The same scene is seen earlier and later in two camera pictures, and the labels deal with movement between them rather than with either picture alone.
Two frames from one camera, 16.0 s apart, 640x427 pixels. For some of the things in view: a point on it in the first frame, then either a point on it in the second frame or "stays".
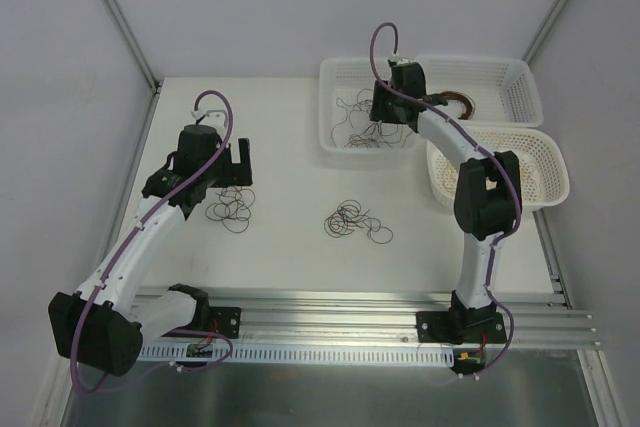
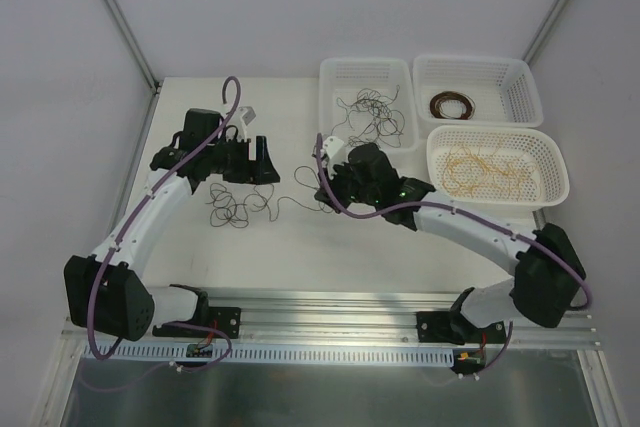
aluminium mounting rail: [535, 318] stays
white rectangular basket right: [502, 89] stays
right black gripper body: [382, 110] -> [335, 182]
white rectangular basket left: [347, 137] stays
